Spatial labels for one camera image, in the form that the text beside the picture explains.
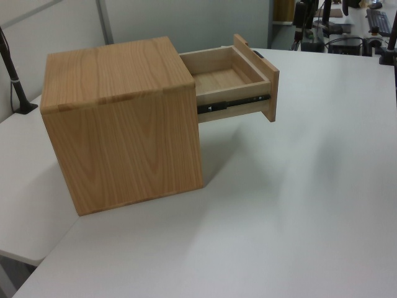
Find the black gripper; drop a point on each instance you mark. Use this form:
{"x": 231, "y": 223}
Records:
{"x": 300, "y": 14}

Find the light wooden drawer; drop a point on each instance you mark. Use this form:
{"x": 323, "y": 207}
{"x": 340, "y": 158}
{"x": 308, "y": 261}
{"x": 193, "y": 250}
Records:
{"x": 217, "y": 77}

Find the black metal drawer slide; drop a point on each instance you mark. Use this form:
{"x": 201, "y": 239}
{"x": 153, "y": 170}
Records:
{"x": 217, "y": 107}

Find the black device with green parts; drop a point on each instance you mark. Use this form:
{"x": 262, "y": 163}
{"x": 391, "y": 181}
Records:
{"x": 313, "y": 42}

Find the black monitor stand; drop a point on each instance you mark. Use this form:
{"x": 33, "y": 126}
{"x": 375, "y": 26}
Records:
{"x": 326, "y": 14}

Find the black computer box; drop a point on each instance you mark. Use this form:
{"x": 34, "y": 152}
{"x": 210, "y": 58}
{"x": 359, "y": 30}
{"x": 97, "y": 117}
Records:
{"x": 345, "y": 46}

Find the black keyboard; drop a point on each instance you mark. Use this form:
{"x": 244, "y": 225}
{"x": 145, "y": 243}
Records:
{"x": 379, "y": 21}

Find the black pole with table clamp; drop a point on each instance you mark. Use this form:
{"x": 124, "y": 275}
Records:
{"x": 388, "y": 55}

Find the light wooden cabinet box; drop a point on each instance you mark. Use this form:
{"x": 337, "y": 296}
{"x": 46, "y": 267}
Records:
{"x": 124, "y": 139}

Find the grey partition post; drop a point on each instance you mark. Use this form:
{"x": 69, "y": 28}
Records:
{"x": 105, "y": 21}

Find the black camera pole with base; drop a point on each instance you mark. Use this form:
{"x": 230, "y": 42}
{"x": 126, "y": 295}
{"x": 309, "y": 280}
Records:
{"x": 17, "y": 87}

